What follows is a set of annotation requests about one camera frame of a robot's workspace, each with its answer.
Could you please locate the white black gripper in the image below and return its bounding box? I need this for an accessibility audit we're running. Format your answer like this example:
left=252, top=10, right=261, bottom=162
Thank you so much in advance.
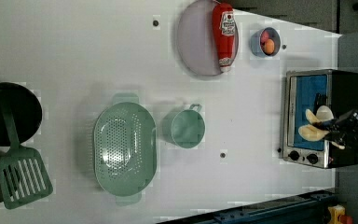
left=313, top=110, right=358, bottom=150

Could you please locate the plush peeled banana toy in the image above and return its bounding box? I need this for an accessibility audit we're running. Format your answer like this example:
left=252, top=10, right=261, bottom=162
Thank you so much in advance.
left=297, top=105, right=334, bottom=142

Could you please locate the green plastic mug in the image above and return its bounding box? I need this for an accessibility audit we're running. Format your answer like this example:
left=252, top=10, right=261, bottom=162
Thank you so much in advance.
left=162, top=104, right=206, bottom=148

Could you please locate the silver black toaster oven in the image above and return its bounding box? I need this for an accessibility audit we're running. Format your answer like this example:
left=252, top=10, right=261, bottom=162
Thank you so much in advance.
left=282, top=69, right=358, bottom=169

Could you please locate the orange plush fruit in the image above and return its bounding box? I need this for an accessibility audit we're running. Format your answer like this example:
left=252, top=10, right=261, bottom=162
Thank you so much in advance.
left=263, top=39, right=275, bottom=55

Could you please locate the small blue bowl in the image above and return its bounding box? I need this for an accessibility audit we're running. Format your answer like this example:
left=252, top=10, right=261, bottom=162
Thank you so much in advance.
left=250, top=27, right=281, bottom=57

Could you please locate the red plush fruit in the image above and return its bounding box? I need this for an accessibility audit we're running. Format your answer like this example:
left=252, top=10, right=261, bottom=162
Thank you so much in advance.
left=260, top=30, right=269, bottom=44

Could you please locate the plush red ketchup bottle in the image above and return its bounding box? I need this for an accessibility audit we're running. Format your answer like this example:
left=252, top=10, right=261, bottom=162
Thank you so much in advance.
left=212, top=3, right=236, bottom=73

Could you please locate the grey round plate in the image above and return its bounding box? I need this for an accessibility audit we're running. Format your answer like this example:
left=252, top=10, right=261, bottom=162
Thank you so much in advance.
left=176, top=0, right=239, bottom=76

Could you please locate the green plastic colander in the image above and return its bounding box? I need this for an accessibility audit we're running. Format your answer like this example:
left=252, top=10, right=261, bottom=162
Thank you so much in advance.
left=93, top=92, right=157, bottom=206

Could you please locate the black round pan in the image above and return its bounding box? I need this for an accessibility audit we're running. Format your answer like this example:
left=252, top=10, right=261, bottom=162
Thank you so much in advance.
left=0, top=81, right=44, bottom=147

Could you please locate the green slotted spatula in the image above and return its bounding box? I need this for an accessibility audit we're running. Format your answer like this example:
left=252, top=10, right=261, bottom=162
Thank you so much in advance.
left=0, top=91, right=53, bottom=209

